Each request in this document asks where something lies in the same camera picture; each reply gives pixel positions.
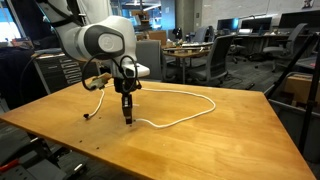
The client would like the dark grey office chair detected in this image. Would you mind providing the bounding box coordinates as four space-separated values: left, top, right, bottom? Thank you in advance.
187 35 234 85

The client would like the round wooden table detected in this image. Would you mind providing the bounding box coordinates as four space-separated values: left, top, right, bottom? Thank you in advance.
162 42 213 83

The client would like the grey plastic bin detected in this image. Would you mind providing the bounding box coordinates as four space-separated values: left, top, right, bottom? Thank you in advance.
269 72 320 163

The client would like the grey chair at right desk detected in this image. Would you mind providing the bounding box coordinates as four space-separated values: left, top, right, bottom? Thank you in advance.
262 23 306 72

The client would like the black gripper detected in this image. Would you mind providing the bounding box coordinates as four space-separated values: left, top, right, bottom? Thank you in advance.
114 78 142 124

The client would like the black tripod stand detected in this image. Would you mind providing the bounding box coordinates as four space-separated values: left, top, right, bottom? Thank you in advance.
265 33 320 155

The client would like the computer monitor right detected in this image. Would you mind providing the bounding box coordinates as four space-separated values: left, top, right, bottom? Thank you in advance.
279 10 320 28

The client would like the red handled tool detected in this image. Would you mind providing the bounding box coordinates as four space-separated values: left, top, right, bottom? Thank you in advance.
0 159 19 172

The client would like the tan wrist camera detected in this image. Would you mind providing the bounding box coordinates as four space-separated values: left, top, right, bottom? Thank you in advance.
88 73 112 90

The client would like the computer monitor left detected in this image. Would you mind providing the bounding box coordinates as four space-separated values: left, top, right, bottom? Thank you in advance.
217 18 239 31

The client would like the grey fabric office chair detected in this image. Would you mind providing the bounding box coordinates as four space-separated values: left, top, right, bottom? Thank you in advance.
136 40 164 81

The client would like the cardboard box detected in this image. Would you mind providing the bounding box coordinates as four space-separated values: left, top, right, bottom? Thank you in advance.
284 74 313 103

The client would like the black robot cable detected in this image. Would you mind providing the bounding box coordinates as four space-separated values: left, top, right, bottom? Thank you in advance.
81 53 139 93

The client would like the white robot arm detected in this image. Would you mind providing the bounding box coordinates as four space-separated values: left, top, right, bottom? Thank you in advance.
35 0 150 124

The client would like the computer monitor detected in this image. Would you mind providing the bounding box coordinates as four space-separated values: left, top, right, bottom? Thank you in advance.
217 18 239 31
241 17 272 33
279 10 320 28

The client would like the white braided cable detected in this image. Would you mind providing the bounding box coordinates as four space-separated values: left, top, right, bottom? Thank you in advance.
83 87 217 130

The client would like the computer monitor middle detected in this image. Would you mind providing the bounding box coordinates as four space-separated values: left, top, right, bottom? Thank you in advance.
241 17 272 33

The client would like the grey drawer cabinet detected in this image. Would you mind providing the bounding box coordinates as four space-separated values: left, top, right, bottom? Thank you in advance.
33 53 84 94

